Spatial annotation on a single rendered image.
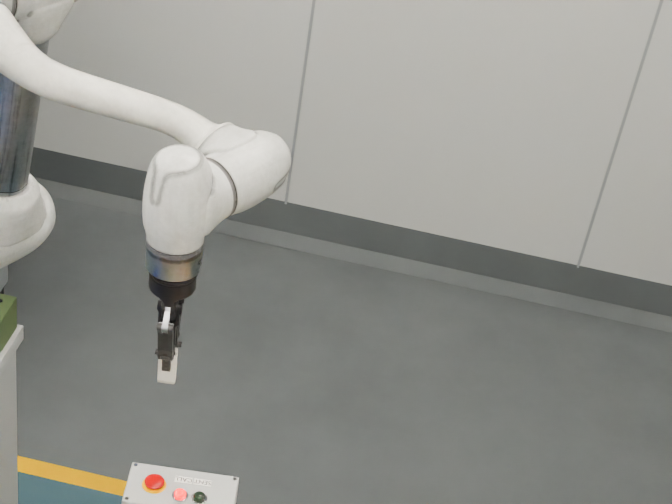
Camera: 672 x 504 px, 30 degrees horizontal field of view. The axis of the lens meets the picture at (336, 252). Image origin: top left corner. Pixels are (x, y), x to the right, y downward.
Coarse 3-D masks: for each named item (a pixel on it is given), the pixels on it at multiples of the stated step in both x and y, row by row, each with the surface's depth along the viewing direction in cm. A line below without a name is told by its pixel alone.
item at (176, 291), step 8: (152, 280) 194; (160, 280) 193; (192, 280) 195; (152, 288) 195; (160, 288) 194; (168, 288) 193; (176, 288) 193; (184, 288) 194; (192, 288) 196; (160, 296) 195; (168, 296) 194; (176, 296) 194; (184, 296) 195; (168, 304) 195; (176, 304) 198; (176, 312) 199
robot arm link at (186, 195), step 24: (168, 168) 181; (192, 168) 182; (216, 168) 190; (144, 192) 186; (168, 192) 182; (192, 192) 183; (216, 192) 187; (144, 216) 187; (168, 216) 184; (192, 216) 185; (216, 216) 189; (168, 240) 186; (192, 240) 188
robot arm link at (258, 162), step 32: (0, 32) 198; (0, 64) 198; (32, 64) 197; (64, 96) 197; (96, 96) 198; (128, 96) 199; (160, 128) 201; (192, 128) 199; (224, 128) 197; (224, 160) 192; (256, 160) 194; (288, 160) 200; (256, 192) 194
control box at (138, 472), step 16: (144, 464) 228; (128, 480) 224; (144, 480) 225; (176, 480) 226; (192, 480) 226; (208, 480) 227; (224, 480) 227; (128, 496) 221; (144, 496) 222; (160, 496) 222; (192, 496) 223; (208, 496) 224; (224, 496) 224
